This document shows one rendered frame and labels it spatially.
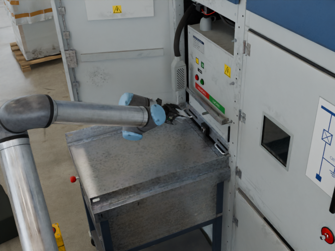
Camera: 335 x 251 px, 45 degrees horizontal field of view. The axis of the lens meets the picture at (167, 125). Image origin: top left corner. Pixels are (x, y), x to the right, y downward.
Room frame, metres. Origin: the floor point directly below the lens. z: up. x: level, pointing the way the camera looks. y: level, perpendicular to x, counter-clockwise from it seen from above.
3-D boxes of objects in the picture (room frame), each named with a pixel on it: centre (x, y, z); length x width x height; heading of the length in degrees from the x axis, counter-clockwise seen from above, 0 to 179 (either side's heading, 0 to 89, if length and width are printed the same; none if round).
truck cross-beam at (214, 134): (1.81, -0.23, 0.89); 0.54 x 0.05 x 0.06; 21
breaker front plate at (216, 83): (1.80, -0.22, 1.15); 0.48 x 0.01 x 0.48; 21
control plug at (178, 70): (1.97, -0.08, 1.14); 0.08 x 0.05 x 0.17; 111
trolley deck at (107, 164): (1.66, 0.14, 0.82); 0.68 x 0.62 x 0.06; 111
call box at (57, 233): (1.12, 0.49, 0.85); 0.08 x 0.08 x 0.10; 21
